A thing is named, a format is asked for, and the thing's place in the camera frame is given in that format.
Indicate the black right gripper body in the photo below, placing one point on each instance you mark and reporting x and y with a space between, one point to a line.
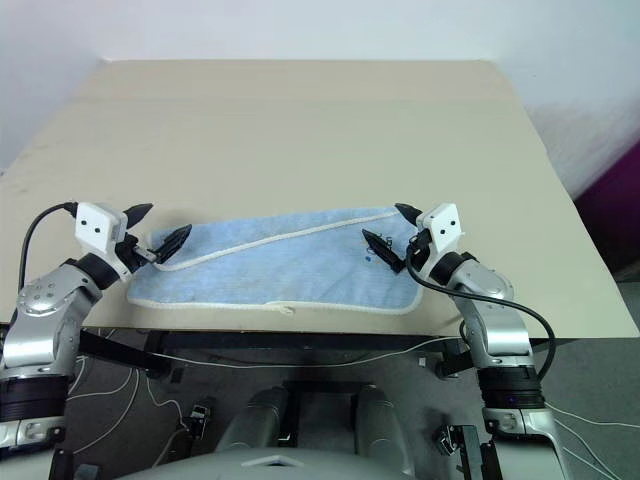
421 246

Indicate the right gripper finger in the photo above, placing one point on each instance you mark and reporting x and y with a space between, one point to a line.
407 212
382 250

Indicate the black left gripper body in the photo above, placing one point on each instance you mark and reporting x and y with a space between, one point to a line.
131 252

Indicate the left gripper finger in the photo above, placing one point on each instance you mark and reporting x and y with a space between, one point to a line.
137 214
172 242

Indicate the light blue towel white trim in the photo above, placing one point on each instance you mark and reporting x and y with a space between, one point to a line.
280 265

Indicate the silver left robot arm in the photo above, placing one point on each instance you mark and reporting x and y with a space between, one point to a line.
47 320

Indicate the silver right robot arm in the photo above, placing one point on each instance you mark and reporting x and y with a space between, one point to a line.
500 320

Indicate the grey right robot thigh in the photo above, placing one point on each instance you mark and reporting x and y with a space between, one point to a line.
380 425

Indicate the grey robot thigh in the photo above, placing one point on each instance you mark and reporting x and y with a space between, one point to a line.
380 425
260 417

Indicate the small black metal clamp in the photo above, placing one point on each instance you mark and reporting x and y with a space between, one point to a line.
199 417

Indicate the purple panel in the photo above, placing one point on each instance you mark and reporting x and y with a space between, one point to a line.
612 215

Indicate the grey left robot thigh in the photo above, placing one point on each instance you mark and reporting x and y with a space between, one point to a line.
260 417

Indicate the grey robot torso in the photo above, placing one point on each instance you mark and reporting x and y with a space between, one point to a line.
270 465

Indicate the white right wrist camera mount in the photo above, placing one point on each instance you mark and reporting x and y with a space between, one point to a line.
442 225

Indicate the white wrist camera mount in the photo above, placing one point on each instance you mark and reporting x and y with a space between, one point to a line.
95 225
442 225

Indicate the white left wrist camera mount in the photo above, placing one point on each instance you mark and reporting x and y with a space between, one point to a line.
95 225

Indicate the black table frame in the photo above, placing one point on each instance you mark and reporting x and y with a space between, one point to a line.
280 342

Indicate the black metal stand bracket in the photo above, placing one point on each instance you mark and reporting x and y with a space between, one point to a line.
62 465
470 450

